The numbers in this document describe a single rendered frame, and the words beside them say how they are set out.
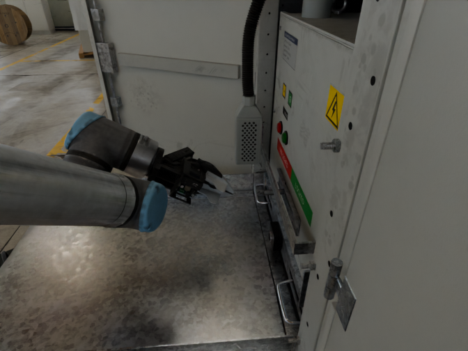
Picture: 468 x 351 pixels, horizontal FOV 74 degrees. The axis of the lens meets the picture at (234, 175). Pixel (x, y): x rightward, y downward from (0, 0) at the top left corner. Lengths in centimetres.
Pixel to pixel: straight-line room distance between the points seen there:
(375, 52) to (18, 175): 35
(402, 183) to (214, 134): 94
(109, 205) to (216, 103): 67
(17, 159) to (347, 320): 36
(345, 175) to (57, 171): 32
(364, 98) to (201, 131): 89
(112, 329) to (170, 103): 75
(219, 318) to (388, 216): 55
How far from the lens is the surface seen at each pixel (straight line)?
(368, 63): 30
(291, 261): 74
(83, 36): 787
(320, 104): 54
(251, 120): 84
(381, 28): 29
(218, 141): 112
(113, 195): 48
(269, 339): 64
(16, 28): 1022
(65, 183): 42
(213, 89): 106
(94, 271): 88
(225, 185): 75
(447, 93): 19
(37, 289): 90
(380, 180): 24
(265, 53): 92
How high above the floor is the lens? 146
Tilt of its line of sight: 32 degrees down
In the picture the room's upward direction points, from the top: straight up
